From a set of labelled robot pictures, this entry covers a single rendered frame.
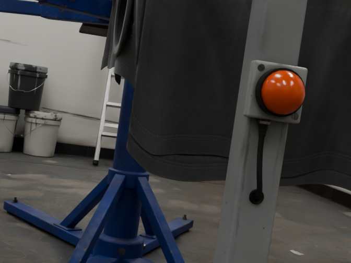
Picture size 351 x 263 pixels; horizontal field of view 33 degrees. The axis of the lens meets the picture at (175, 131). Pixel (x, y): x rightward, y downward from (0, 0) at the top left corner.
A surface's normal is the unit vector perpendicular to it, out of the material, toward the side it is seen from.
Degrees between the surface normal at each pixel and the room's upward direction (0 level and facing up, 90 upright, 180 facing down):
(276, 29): 90
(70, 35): 90
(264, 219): 90
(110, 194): 43
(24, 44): 90
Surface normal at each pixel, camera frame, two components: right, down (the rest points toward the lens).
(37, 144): 0.06, 0.12
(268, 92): -0.81, 0.07
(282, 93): -0.32, 0.17
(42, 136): 0.28, 0.14
